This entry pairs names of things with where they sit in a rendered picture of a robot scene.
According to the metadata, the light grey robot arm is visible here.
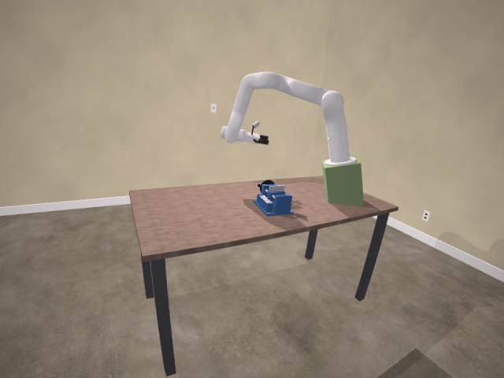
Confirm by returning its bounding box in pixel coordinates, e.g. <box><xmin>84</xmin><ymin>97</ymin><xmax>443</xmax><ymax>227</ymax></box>
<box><xmin>221</xmin><ymin>72</ymin><xmax>356</xmax><ymax>166</ymax></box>

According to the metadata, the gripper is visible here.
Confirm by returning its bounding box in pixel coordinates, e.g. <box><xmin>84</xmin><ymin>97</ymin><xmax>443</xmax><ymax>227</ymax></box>
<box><xmin>244</xmin><ymin>132</ymin><xmax>269</xmax><ymax>145</ymax></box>

